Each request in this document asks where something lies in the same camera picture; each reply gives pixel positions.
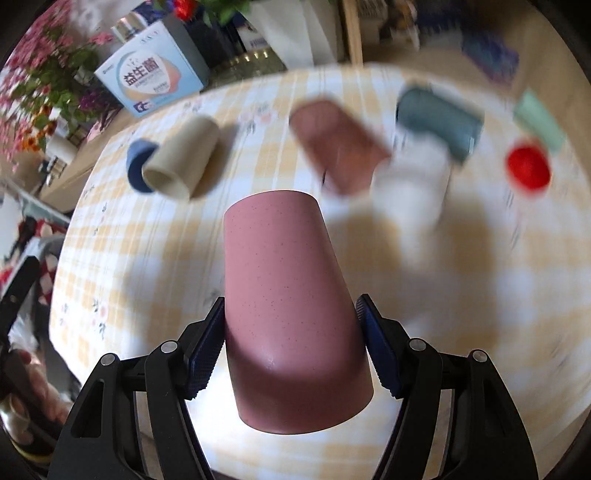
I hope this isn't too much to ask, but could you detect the pink speckled cup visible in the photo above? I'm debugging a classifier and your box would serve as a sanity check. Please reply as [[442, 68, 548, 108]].
[[223, 190, 374, 435]]

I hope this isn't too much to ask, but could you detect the blue cup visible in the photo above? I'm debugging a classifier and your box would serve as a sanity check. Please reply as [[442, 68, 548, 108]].
[[126, 138, 159, 193]]

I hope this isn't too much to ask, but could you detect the beige cup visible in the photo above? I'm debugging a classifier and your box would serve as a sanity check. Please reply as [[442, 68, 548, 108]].
[[141, 116, 221, 201]]

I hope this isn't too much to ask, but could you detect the white cup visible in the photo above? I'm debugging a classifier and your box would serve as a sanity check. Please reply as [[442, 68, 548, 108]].
[[370, 133, 452, 231]]

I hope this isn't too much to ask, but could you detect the red plastic cup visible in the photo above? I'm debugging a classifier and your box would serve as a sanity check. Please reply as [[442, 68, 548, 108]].
[[505, 143, 552, 193]]

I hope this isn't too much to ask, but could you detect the translucent brown cup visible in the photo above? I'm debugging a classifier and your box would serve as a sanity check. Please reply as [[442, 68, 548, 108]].
[[288, 99, 391, 196]]

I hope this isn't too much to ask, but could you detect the mint green cup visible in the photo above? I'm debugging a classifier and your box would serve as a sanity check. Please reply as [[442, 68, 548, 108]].
[[513, 90, 566, 153]]

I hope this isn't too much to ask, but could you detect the translucent teal cup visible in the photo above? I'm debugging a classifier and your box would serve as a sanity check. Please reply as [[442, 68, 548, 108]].
[[396, 86, 485, 164]]

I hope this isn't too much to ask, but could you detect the person's left hand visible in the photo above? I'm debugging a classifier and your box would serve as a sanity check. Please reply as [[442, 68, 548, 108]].
[[14, 349, 72, 425]]

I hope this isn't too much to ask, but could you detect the wooden sideboard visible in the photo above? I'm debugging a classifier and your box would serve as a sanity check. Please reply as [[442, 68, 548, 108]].
[[39, 110, 135, 214]]

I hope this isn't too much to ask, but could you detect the white cylinder bottle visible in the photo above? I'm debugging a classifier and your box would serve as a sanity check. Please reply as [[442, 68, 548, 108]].
[[45, 134, 78, 165]]

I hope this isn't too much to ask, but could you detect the pink blossom branch arrangement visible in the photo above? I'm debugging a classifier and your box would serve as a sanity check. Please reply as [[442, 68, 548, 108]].
[[1, 1, 121, 160]]

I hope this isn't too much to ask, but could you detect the yellow plaid floral tablecloth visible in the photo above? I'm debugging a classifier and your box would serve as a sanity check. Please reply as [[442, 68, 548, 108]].
[[48, 62, 591, 480]]

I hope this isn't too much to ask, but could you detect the light blue probiotic box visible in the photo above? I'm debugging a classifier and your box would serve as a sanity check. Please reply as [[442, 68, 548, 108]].
[[94, 15, 211, 118]]

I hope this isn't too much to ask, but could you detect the silver canister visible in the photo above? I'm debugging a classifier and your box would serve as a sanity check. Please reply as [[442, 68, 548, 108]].
[[111, 11, 148, 43]]

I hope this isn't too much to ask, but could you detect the gold embossed tray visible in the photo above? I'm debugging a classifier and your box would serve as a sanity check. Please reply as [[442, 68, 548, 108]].
[[208, 47, 287, 88]]

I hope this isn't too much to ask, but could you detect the red rose bouquet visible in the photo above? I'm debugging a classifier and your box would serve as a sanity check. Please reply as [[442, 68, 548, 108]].
[[150, 0, 252, 25]]

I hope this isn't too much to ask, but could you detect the purple small box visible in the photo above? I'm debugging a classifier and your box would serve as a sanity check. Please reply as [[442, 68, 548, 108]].
[[462, 32, 520, 85]]

